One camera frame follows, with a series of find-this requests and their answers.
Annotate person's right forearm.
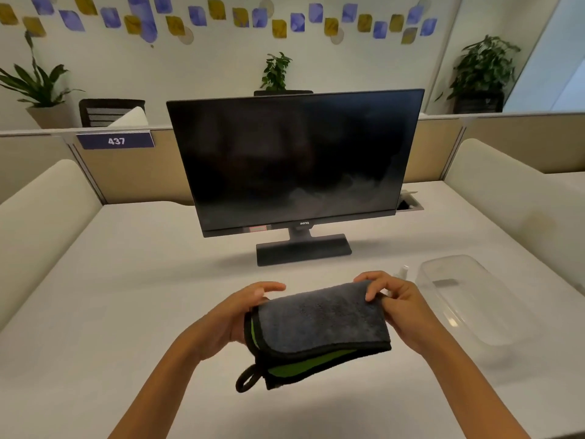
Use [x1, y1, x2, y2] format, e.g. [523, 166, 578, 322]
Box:
[417, 334, 532, 439]

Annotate desk cable port box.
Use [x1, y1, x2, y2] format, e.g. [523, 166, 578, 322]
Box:
[396, 190, 425, 212]

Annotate potted plant in beige pot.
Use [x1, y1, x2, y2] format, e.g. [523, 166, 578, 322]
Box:
[0, 31, 85, 130]

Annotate blue and yellow wall decals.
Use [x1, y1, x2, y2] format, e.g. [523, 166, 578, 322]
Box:
[0, 0, 438, 46]

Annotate grey green microfibre cloth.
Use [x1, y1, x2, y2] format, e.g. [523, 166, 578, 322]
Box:
[236, 280, 392, 393]

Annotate small clear spray bottle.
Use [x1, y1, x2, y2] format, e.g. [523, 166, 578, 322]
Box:
[387, 265, 410, 298]

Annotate person's left forearm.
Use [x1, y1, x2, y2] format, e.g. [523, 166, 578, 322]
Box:
[108, 323, 215, 439]

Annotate white rounded side divider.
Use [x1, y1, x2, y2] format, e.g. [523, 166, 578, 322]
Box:
[444, 138, 585, 292]
[0, 159, 103, 332]

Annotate blue desk number sign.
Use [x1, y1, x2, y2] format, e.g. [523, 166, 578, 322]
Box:
[75, 131, 155, 150]

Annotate person's left hand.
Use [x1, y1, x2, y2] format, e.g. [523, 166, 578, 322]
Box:
[197, 281, 287, 359]

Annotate bushy plant in dark pot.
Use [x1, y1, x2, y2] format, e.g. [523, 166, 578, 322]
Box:
[434, 35, 522, 115]

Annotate person's right hand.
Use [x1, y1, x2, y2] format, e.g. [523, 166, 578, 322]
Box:
[353, 270, 443, 356]

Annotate small leafy potted plant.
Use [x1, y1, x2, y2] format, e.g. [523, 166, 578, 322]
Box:
[260, 52, 293, 92]

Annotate black computer monitor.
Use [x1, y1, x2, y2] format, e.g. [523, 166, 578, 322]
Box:
[166, 89, 425, 267]

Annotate clear plastic container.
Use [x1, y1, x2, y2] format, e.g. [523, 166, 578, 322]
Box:
[415, 254, 539, 347]

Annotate beige desk partition panel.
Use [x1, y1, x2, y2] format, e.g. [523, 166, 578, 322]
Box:
[0, 112, 585, 206]

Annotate black office chair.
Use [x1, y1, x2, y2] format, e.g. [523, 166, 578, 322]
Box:
[79, 98, 146, 128]

